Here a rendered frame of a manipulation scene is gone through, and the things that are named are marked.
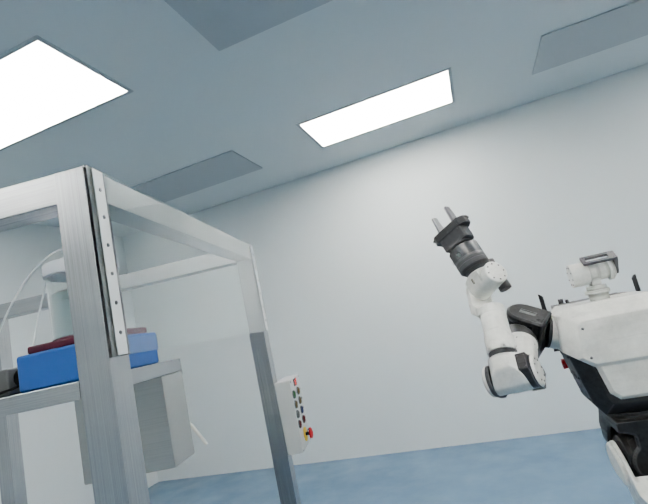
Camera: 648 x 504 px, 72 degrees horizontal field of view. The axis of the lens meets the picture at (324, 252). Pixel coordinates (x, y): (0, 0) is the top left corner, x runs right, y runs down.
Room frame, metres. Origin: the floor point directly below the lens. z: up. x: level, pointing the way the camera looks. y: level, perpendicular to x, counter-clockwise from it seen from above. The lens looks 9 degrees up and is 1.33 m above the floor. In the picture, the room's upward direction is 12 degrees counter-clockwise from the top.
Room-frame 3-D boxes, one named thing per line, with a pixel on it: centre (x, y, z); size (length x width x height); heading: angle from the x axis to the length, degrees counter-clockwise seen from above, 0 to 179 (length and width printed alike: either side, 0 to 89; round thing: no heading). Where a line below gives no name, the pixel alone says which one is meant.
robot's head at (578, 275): (1.30, -0.73, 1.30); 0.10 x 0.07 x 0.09; 74
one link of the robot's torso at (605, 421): (1.38, -0.76, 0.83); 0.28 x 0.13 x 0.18; 164
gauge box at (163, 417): (1.09, 0.52, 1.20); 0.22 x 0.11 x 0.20; 84
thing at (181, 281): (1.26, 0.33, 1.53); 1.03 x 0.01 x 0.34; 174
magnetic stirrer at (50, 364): (1.01, 0.55, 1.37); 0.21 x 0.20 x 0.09; 174
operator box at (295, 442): (1.80, 0.25, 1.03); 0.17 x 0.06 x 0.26; 174
